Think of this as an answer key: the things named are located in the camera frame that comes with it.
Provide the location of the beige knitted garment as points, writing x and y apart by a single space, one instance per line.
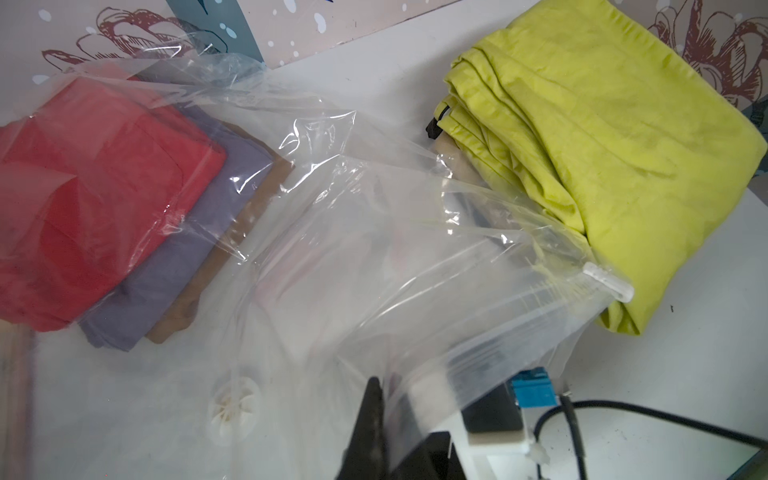
455 160

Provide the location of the clear plastic vacuum bag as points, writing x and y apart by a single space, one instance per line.
371 261

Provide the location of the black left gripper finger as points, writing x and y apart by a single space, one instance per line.
366 454

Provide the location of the red garment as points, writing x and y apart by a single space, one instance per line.
91 184

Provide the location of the purple grey folded garment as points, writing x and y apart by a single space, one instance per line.
130 311

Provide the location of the neon yellow garment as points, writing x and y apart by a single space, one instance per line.
635 137

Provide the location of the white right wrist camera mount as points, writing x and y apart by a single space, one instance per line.
499 444

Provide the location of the brown folded garment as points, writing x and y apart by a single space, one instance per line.
183 311

